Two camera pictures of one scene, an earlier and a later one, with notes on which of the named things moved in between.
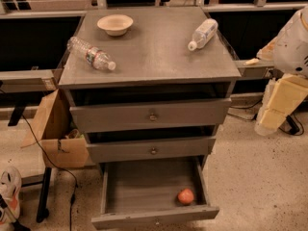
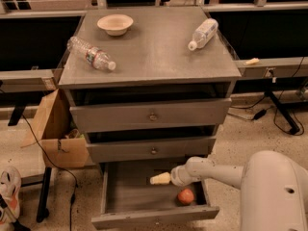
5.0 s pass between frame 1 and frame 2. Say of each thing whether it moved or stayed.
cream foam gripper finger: moved
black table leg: stayed
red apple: stayed
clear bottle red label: stayed
